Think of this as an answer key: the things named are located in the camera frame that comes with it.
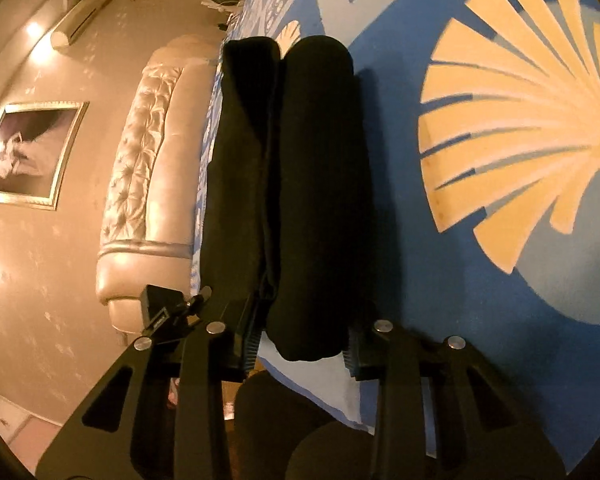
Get cream tufted headboard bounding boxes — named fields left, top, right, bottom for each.
left=96, top=35, right=226, bottom=333

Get blue shell-print bed sheet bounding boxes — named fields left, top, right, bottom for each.
left=190, top=0, right=600, bottom=471

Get framed wall picture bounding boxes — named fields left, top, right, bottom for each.
left=0, top=101, right=90, bottom=211

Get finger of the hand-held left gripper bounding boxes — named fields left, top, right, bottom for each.
left=177, top=286, right=213, bottom=317

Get black pants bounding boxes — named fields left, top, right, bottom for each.
left=197, top=35, right=376, bottom=363

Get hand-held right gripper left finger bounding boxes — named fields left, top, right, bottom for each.
left=35, top=294, right=261, bottom=480

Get wall air conditioner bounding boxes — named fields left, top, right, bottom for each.
left=50, top=0, right=127, bottom=52

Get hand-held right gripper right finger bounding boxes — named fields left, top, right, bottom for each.
left=345, top=320, right=566, bottom=480

